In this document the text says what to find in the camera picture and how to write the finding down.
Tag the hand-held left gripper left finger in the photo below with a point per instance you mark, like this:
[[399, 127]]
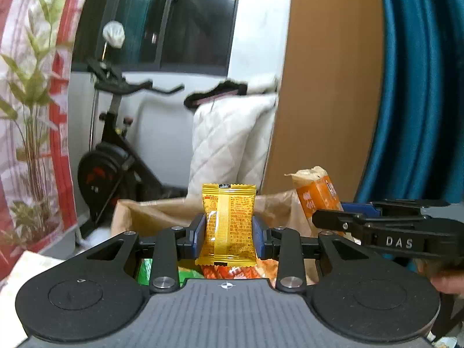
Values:
[[199, 232]]

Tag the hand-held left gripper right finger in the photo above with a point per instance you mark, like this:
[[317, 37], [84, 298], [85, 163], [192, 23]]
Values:
[[256, 236]]

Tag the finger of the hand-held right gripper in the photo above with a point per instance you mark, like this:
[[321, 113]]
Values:
[[333, 219], [359, 209]]

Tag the yellow snack packet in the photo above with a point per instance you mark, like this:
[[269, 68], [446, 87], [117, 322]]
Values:
[[228, 221]]

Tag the brown cardboard box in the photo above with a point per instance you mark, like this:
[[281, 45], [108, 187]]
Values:
[[163, 210]]

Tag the green snack packet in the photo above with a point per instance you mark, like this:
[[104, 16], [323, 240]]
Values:
[[145, 272]]

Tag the person's right hand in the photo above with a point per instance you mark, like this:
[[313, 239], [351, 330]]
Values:
[[447, 283]]

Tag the orange white snack packet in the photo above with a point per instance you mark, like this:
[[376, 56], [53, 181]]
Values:
[[235, 272]]

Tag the white quilted cushion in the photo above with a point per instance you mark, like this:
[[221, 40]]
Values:
[[224, 145]]

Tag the white soft bundle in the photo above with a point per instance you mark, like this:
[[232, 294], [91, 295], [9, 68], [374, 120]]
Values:
[[96, 237]]

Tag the black exercise bike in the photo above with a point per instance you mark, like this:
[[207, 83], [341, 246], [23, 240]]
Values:
[[105, 177]]

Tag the large brown cardboard sheet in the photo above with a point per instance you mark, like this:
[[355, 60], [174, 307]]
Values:
[[326, 79]]

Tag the black pink slipper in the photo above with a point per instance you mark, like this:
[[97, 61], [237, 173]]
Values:
[[217, 92]]

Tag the green checked tablecloth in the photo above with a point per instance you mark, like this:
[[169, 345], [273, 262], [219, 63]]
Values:
[[25, 275]]

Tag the printed plant backdrop cloth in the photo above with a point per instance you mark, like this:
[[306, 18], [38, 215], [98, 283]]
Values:
[[32, 116]]

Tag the dark window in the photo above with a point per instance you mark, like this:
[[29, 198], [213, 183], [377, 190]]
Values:
[[188, 18]]

